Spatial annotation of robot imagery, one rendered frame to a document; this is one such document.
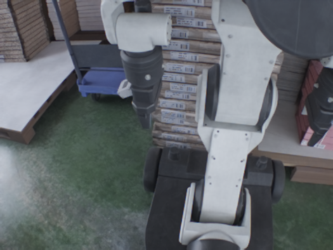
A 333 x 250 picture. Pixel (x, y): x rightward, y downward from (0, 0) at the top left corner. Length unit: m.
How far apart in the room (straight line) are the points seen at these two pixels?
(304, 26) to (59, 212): 1.14
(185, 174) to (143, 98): 0.47
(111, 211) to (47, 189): 0.36
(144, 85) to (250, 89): 0.23
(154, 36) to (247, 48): 0.17
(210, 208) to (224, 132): 0.22
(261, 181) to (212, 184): 0.34
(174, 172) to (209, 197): 0.29
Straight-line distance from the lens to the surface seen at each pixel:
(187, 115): 1.01
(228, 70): 0.50
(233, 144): 0.65
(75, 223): 1.13
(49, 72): 1.99
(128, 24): 0.46
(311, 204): 1.26
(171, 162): 0.95
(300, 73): 1.48
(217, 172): 0.68
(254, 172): 0.97
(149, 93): 0.54
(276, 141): 1.30
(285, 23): 0.20
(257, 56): 0.48
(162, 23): 0.45
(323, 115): 0.61
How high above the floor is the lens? 0.96
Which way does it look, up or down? 43 degrees down
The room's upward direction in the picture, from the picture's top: 2 degrees counter-clockwise
